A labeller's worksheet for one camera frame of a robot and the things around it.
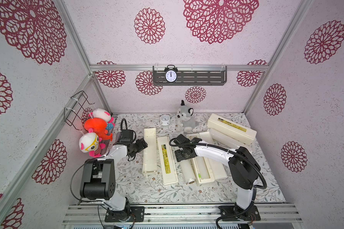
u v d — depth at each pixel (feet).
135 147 2.75
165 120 3.70
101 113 3.11
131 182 2.79
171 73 2.94
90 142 2.61
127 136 2.44
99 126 2.86
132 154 2.73
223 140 3.36
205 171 2.68
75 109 2.49
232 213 2.33
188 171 2.77
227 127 3.34
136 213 2.41
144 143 2.81
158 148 3.19
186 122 3.29
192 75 3.05
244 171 1.59
